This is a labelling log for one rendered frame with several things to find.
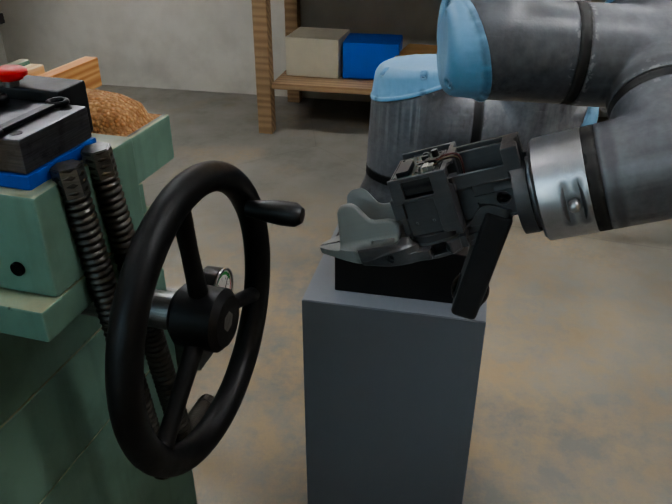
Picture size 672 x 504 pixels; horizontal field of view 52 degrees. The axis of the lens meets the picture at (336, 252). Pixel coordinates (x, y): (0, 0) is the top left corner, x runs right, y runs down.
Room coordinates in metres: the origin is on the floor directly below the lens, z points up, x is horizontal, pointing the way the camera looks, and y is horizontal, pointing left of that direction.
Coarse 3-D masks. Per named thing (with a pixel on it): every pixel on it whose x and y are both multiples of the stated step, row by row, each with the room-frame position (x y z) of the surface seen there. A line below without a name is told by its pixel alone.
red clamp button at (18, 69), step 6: (0, 66) 0.59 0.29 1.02; (6, 66) 0.59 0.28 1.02; (12, 66) 0.59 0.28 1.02; (18, 66) 0.59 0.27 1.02; (0, 72) 0.58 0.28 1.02; (6, 72) 0.58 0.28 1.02; (12, 72) 0.58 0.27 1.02; (18, 72) 0.58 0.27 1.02; (24, 72) 0.59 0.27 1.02; (0, 78) 0.57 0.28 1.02; (6, 78) 0.58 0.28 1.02; (12, 78) 0.58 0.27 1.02; (18, 78) 0.58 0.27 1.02
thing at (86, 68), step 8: (72, 64) 0.93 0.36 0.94; (80, 64) 0.93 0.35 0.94; (88, 64) 0.95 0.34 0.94; (96, 64) 0.97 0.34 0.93; (48, 72) 0.89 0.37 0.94; (56, 72) 0.89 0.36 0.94; (64, 72) 0.90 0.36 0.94; (72, 72) 0.92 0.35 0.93; (80, 72) 0.93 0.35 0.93; (88, 72) 0.95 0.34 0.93; (96, 72) 0.97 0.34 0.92; (88, 80) 0.95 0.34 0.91; (96, 80) 0.96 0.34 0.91
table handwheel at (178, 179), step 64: (192, 192) 0.50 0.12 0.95; (256, 192) 0.63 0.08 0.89; (128, 256) 0.44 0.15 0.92; (192, 256) 0.51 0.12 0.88; (256, 256) 0.64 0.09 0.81; (128, 320) 0.41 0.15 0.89; (192, 320) 0.50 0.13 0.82; (256, 320) 0.62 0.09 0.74; (128, 384) 0.39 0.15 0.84; (192, 384) 0.48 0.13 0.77; (128, 448) 0.39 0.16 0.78; (192, 448) 0.46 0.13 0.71
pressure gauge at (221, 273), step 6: (204, 270) 0.81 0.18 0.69; (210, 270) 0.81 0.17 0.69; (216, 270) 0.81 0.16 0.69; (222, 270) 0.81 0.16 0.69; (228, 270) 0.82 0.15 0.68; (210, 276) 0.80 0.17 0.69; (216, 276) 0.80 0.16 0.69; (222, 276) 0.81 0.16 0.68; (228, 276) 0.83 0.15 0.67; (210, 282) 0.79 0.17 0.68; (216, 282) 0.79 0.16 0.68; (222, 282) 0.81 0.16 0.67; (228, 282) 0.82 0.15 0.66
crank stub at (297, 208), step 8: (248, 200) 0.61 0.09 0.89; (256, 200) 0.61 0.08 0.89; (264, 200) 0.60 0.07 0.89; (272, 200) 0.60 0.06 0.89; (280, 200) 0.60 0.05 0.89; (248, 208) 0.60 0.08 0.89; (256, 208) 0.60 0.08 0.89; (264, 208) 0.59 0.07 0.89; (272, 208) 0.59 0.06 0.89; (280, 208) 0.59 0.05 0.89; (288, 208) 0.59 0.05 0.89; (296, 208) 0.59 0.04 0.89; (248, 216) 0.60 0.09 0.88; (256, 216) 0.60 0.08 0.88; (264, 216) 0.59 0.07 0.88; (272, 216) 0.59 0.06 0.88; (280, 216) 0.59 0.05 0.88; (288, 216) 0.58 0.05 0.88; (296, 216) 0.58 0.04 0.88; (304, 216) 0.60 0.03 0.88; (280, 224) 0.59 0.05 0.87; (288, 224) 0.59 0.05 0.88; (296, 224) 0.59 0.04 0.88
